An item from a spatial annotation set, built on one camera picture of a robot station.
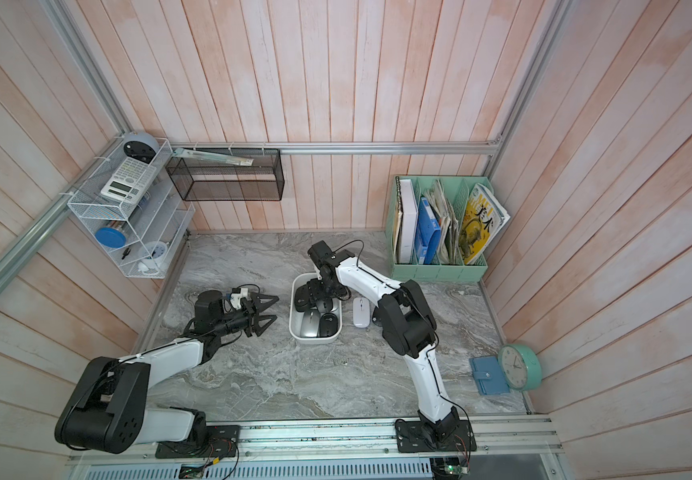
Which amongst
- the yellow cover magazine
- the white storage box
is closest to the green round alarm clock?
the yellow cover magazine

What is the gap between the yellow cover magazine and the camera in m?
0.94

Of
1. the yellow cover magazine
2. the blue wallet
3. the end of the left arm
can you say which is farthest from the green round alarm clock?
the end of the left arm

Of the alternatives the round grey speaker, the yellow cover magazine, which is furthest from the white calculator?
the yellow cover magazine

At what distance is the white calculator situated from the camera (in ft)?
2.46
